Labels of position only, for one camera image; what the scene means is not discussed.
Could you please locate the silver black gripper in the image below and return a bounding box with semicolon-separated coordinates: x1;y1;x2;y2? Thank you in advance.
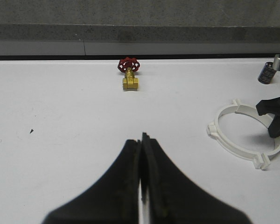
256;54;280;138

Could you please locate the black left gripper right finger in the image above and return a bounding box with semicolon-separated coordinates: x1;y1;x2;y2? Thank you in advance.
141;133;251;224

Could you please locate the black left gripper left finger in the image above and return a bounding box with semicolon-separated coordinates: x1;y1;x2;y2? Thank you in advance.
43;140;140;224

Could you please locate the black cylindrical capacitor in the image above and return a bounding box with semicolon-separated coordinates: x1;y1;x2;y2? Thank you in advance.
258;62;277;84

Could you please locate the brass valve red handwheel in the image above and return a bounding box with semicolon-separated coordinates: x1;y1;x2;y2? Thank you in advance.
118;57;140;90

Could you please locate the grey stone counter ledge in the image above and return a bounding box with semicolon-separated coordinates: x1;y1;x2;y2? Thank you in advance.
0;0;280;56

